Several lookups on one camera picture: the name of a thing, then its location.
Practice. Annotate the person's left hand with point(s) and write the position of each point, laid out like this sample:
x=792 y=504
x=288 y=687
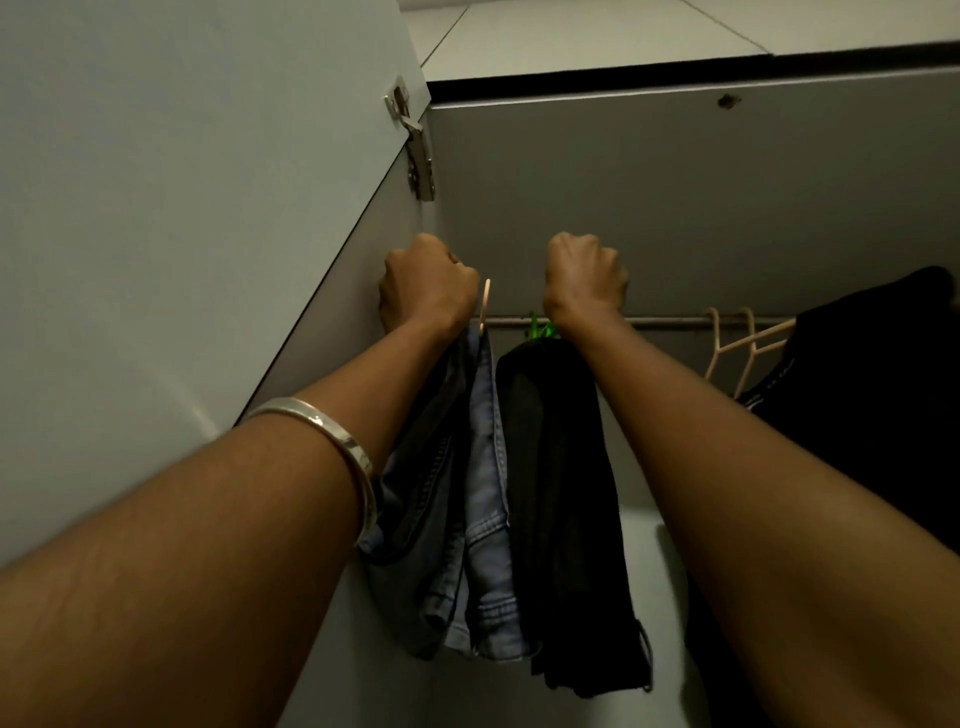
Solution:
x=424 y=292

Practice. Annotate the person's right hand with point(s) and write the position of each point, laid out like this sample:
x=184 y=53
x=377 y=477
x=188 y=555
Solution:
x=585 y=281

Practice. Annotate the person's left forearm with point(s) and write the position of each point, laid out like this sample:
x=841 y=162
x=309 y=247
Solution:
x=225 y=540

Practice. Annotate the person's right forearm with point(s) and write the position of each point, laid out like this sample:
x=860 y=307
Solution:
x=750 y=525

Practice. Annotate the pink plastic hanger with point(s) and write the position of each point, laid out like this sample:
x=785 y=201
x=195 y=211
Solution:
x=718 y=352
x=486 y=304
x=757 y=349

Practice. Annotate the green plastic hanger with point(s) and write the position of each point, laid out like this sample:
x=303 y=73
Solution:
x=541 y=328

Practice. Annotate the metal clothes rod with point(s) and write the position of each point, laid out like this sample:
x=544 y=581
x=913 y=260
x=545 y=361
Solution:
x=667 y=322

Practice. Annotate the grey wardrobe cabinet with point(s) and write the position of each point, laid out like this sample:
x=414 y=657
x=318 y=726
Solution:
x=675 y=180

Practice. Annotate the silver metal door hinge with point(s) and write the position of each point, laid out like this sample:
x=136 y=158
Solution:
x=420 y=150

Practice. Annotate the light blue denim jeans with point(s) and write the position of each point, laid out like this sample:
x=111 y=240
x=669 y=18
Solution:
x=487 y=510

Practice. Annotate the black folded trousers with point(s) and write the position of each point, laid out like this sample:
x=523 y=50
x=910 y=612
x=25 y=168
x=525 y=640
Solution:
x=562 y=510

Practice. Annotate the dark grey denim jeans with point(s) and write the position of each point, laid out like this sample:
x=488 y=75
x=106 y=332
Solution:
x=420 y=525

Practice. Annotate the grey wardrobe door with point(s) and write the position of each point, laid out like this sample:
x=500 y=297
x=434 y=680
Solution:
x=165 y=225

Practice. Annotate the black hanging garment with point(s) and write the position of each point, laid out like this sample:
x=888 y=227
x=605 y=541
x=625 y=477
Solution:
x=877 y=405

